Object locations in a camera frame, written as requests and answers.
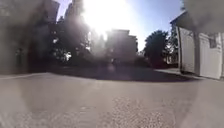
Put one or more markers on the flat-roofed dark building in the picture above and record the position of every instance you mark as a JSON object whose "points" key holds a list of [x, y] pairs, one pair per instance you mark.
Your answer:
{"points": [[121, 46]]}

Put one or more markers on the grey asphalt ground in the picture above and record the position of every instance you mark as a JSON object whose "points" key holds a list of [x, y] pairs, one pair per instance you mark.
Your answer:
{"points": [[100, 100]]}

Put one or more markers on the row of dark trees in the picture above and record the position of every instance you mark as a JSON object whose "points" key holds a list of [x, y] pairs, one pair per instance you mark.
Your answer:
{"points": [[71, 43]]}

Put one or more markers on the round dark tree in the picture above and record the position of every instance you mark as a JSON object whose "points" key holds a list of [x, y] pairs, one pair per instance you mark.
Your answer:
{"points": [[156, 46]]}

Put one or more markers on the tall grey building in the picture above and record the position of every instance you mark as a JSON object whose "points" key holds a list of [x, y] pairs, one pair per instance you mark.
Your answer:
{"points": [[26, 40]]}

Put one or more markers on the white building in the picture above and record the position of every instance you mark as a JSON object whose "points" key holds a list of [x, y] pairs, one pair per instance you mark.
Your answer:
{"points": [[206, 56]]}

